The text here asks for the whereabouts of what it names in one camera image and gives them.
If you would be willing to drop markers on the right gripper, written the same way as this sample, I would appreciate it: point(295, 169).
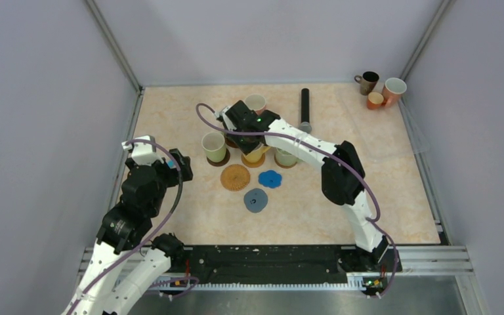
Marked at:
point(248, 149)

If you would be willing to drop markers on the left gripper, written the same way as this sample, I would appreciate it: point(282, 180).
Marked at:
point(185, 173)

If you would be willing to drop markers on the yellow mug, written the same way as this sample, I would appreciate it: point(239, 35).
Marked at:
point(257, 153)

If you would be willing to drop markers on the brown ringed wooden coaster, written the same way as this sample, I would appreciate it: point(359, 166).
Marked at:
point(229, 142)

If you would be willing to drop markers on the light wooden coaster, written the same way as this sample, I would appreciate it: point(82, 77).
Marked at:
point(253, 164)
point(285, 166)

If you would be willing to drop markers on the dark brown wooden coaster bottom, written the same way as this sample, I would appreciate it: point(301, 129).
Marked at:
point(220, 163)

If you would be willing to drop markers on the pale green cup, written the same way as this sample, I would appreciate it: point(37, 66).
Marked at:
point(214, 146)

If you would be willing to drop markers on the woven rattan coaster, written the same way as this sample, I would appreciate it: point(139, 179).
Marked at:
point(235, 177)

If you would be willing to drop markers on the light green mug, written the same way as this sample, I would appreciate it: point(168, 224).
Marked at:
point(284, 157)

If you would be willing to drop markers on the blue flower coaster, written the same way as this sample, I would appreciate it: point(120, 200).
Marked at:
point(270, 179)

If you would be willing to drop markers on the grey blue coaster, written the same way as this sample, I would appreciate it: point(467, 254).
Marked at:
point(255, 200)

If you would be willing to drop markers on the small yellow cup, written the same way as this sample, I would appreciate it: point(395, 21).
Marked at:
point(374, 100)

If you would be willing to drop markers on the black cup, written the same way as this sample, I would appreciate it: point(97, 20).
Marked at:
point(367, 82)

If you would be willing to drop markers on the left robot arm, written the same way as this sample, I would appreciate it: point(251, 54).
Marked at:
point(124, 230)

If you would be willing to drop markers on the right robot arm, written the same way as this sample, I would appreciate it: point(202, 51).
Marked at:
point(342, 174)

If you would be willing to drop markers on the black microphone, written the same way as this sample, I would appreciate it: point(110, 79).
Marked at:
point(304, 124)

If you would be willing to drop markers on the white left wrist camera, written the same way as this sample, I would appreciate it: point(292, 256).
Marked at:
point(141, 153)

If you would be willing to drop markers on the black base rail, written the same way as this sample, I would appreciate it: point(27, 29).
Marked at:
point(278, 264)

